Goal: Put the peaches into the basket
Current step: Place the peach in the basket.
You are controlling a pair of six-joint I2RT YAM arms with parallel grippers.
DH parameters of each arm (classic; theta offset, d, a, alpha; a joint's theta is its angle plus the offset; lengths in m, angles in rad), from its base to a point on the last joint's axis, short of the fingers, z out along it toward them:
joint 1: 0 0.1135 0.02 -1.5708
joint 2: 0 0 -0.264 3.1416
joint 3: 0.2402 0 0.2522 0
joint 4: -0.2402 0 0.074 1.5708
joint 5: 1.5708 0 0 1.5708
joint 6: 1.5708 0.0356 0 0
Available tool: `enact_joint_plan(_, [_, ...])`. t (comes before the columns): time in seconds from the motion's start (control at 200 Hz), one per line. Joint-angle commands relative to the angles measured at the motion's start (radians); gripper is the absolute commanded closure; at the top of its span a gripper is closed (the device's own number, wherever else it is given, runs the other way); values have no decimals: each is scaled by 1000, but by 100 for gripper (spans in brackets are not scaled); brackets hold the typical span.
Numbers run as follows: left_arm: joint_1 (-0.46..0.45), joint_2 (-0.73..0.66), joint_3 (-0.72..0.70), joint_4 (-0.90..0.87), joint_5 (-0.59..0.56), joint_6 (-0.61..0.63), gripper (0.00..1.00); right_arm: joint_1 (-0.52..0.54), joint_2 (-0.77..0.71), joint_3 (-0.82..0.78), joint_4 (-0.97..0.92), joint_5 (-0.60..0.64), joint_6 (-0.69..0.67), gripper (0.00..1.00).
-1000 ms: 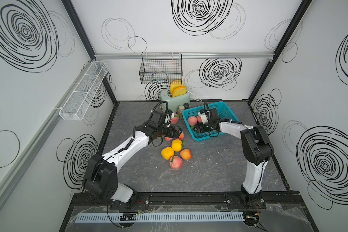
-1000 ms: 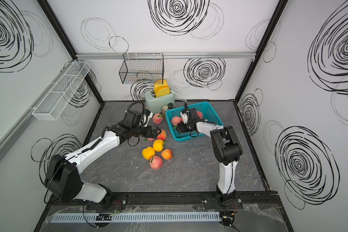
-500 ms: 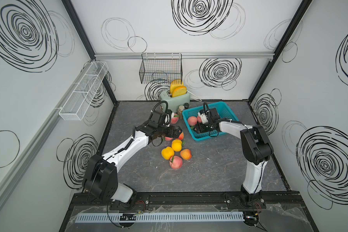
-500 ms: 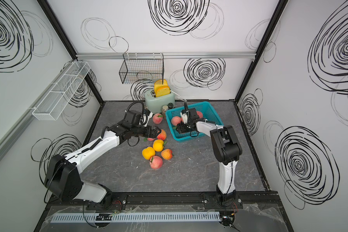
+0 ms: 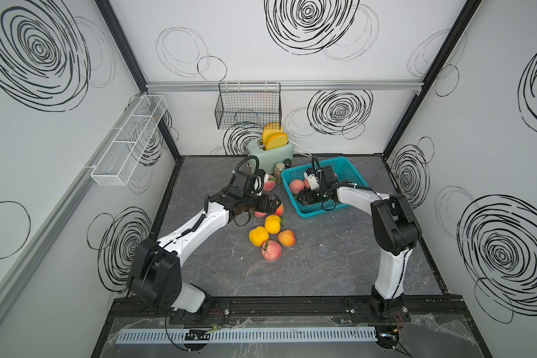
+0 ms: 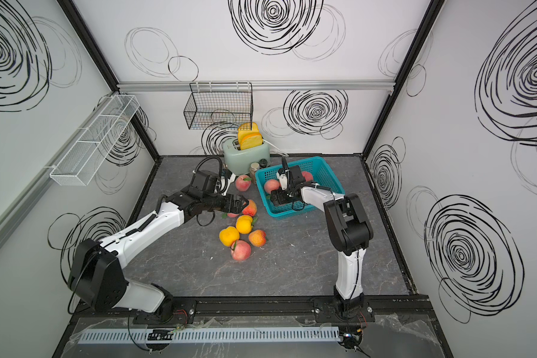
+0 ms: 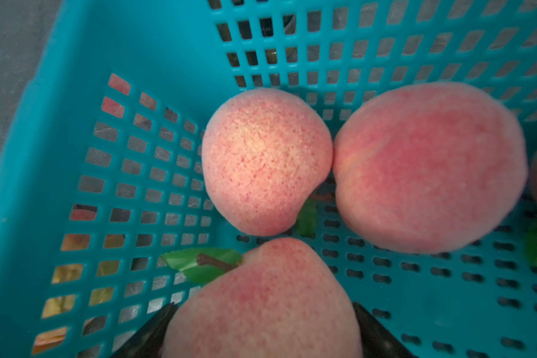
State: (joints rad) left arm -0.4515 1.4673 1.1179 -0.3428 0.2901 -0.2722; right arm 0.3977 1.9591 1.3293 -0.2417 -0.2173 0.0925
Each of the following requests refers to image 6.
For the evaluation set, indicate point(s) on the black corner frame post right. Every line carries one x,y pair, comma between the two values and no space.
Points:
413,53

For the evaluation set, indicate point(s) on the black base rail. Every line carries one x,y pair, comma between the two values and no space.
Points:
319,309

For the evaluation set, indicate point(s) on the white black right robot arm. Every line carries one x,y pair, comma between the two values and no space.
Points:
350,233

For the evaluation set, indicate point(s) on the yellow toast slice left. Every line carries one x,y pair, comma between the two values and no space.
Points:
246,129

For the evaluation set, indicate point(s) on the orange wrinkled peach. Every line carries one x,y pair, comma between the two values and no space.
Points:
250,209
257,238

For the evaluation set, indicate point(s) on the glass spice jar silver lid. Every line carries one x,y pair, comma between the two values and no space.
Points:
253,169

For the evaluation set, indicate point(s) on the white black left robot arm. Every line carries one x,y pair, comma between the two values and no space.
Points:
96,275

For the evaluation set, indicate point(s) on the grey horizontal wall rail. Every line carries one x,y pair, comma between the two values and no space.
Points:
267,85

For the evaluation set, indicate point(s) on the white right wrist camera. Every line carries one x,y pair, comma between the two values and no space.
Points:
284,178

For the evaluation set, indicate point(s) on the yellow peach upper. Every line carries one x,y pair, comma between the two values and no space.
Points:
245,224

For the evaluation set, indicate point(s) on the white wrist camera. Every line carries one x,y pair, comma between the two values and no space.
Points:
225,180
284,178

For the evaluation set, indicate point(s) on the black corner frame post left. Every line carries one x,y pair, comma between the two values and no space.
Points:
80,27

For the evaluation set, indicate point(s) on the mint green toaster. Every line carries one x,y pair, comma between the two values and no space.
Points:
239,161

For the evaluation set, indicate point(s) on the yellow peach lower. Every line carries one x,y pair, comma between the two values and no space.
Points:
229,236

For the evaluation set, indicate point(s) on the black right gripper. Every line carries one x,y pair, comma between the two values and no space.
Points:
277,196

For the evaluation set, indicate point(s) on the white wire wall shelf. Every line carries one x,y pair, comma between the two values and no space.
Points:
96,139

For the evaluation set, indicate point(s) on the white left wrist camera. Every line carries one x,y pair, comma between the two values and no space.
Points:
225,180

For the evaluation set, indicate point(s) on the yellow toast slice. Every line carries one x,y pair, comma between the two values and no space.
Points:
246,129
251,141

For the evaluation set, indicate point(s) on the teal plastic basket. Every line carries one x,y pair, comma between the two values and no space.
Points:
320,170

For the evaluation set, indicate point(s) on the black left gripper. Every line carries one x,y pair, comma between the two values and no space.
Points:
237,208

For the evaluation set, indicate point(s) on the white slotted cable duct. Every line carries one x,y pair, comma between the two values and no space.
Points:
145,336

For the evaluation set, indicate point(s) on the yellow toast slice right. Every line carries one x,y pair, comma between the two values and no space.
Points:
251,141

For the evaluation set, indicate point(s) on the black corner frame post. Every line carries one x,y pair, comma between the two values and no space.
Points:
413,53
80,27

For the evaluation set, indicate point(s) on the yellow peach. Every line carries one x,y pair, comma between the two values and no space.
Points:
229,236
245,224

